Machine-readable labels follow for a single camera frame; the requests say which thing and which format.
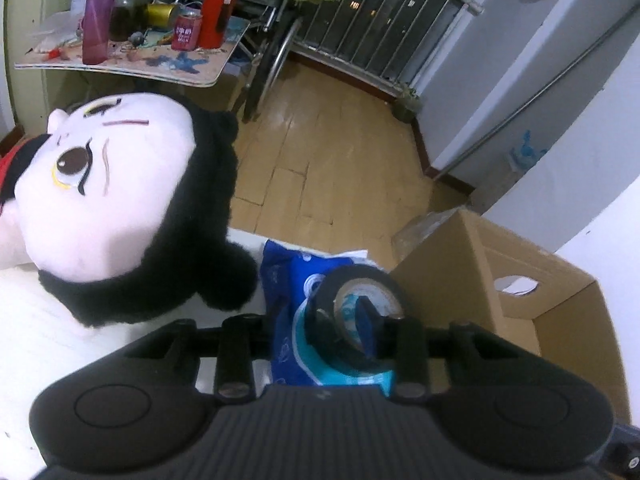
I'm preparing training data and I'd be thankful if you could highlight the blue white plastic package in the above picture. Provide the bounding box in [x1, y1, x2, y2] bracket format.
[259, 240, 408, 394]

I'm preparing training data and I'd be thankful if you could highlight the black tape roll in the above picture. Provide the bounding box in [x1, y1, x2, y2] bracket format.
[304, 263, 412, 377]

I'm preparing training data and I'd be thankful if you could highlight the plush doll black hair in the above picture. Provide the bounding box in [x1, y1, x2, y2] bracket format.
[1, 92, 258, 327]

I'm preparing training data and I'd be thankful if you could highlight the brown cardboard box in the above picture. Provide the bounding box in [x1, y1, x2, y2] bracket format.
[392, 208, 631, 422]

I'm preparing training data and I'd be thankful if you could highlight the grey metal pipe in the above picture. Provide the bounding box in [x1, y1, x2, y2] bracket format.
[432, 2, 639, 181]

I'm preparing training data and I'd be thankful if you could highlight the small dark floor pot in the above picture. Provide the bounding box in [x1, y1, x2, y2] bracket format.
[392, 88, 422, 124]

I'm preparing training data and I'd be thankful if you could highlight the folding table colourful top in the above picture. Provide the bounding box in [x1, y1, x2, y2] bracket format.
[14, 16, 250, 88]

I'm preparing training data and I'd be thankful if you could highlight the small red can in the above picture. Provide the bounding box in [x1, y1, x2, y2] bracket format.
[171, 9, 202, 51]

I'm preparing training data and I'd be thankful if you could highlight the grey wheelchair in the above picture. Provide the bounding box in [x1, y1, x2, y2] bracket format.
[160, 0, 302, 122]

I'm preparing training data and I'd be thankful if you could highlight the metal window railing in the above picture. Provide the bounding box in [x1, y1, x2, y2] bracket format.
[294, 0, 484, 94]

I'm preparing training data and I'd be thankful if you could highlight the gold tin can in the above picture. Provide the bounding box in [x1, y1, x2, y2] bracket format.
[146, 3, 181, 30]

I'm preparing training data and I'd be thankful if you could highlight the red thermos bottle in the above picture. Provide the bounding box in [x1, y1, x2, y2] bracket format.
[198, 0, 236, 50]

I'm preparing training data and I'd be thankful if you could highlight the dark glass jar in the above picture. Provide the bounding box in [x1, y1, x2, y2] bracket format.
[110, 0, 148, 41]

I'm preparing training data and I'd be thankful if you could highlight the purple water bottle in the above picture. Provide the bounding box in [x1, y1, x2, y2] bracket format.
[82, 0, 115, 65]

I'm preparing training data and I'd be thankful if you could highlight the white cup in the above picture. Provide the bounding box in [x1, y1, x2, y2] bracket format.
[70, 0, 87, 18]

